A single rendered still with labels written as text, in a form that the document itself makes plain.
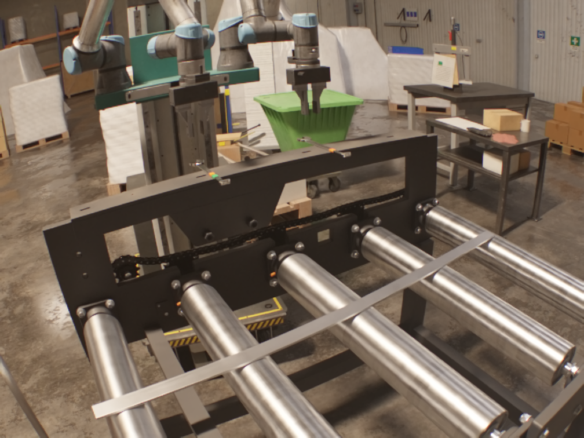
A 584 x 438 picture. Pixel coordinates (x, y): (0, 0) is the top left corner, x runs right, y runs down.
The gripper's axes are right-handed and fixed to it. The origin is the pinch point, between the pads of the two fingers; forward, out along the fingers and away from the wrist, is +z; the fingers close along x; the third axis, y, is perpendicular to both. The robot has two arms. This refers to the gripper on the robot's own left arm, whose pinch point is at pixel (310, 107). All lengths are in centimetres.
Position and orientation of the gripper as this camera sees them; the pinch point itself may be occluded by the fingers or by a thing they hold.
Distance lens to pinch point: 141.4
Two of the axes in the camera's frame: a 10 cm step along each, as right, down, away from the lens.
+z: 0.6, 8.9, 4.4
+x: 8.8, -2.6, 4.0
